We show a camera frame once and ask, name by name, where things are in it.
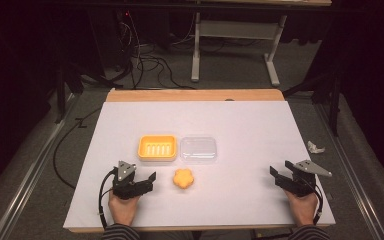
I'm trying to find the yellow soap dish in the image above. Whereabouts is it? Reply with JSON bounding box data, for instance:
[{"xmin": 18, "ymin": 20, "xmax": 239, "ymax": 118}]
[{"xmin": 136, "ymin": 134, "xmax": 179, "ymax": 163}]

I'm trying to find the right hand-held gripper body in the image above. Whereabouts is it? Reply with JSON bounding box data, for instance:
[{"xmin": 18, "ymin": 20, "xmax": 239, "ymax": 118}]
[{"xmin": 289, "ymin": 159, "xmax": 333, "ymax": 198}]

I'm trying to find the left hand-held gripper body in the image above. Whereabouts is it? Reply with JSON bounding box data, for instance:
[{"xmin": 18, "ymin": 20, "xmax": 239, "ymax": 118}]
[{"xmin": 112, "ymin": 160, "xmax": 140, "ymax": 201}]

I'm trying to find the white table sheet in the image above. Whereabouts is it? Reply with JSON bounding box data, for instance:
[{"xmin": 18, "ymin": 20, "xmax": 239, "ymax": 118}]
[{"xmin": 63, "ymin": 100, "xmax": 336, "ymax": 230}]

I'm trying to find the black tripod stand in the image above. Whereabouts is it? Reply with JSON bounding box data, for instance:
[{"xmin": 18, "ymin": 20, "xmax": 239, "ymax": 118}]
[
  {"xmin": 282, "ymin": 70, "xmax": 344, "ymax": 137},
  {"xmin": 53, "ymin": 58, "xmax": 135, "ymax": 125}
]

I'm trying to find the person's left hand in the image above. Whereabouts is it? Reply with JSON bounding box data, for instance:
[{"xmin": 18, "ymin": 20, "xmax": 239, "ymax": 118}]
[{"xmin": 108, "ymin": 191, "xmax": 141, "ymax": 227}]

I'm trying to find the person's right hand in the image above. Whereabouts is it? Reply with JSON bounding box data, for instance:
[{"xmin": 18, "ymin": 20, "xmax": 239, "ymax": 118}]
[{"xmin": 284, "ymin": 190, "xmax": 319, "ymax": 227}]

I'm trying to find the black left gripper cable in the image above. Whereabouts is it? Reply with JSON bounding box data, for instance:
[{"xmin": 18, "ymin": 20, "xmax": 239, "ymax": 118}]
[{"xmin": 97, "ymin": 167, "xmax": 118, "ymax": 231}]

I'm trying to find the clear plastic lid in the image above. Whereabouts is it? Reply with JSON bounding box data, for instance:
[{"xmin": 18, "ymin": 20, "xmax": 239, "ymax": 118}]
[{"xmin": 179, "ymin": 135, "xmax": 219, "ymax": 165}]

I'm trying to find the white desk frame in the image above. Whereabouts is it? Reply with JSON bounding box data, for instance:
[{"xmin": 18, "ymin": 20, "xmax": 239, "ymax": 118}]
[{"xmin": 190, "ymin": 11, "xmax": 288, "ymax": 88}]

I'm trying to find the black floor cable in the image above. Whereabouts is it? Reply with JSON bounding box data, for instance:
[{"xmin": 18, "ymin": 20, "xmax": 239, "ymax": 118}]
[{"xmin": 52, "ymin": 107, "xmax": 103, "ymax": 190}]

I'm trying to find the tangle of black cables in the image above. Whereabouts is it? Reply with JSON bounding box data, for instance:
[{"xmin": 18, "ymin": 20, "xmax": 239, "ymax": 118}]
[{"xmin": 118, "ymin": 11, "xmax": 196, "ymax": 91}]

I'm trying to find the metal floor rail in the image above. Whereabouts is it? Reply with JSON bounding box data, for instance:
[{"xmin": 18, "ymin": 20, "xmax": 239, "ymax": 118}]
[
  {"xmin": 0, "ymin": 93, "xmax": 78, "ymax": 240},
  {"xmin": 314, "ymin": 102, "xmax": 382, "ymax": 240}
]

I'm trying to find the crumpled white paper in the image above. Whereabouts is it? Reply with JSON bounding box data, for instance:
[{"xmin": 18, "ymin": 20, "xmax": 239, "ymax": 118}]
[{"xmin": 306, "ymin": 140, "xmax": 326, "ymax": 155}]

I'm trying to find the yellow flower-shaped soap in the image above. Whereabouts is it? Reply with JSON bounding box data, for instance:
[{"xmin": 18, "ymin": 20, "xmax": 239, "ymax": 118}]
[{"xmin": 172, "ymin": 167, "xmax": 195, "ymax": 190}]

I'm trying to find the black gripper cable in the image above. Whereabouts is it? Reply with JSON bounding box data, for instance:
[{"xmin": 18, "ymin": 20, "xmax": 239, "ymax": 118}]
[
  {"xmin": 97, "ymin": 167, "xmax": 118, "ymax": 231},
  {"xmin": 309, "ymin": 182, "xmax": 325, "ymax": 226}
]

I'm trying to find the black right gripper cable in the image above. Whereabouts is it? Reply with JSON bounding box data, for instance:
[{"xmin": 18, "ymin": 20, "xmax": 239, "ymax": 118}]
[{"xmin": 309, "ymin": 182, "xmax": 325, "ymax": 226}]

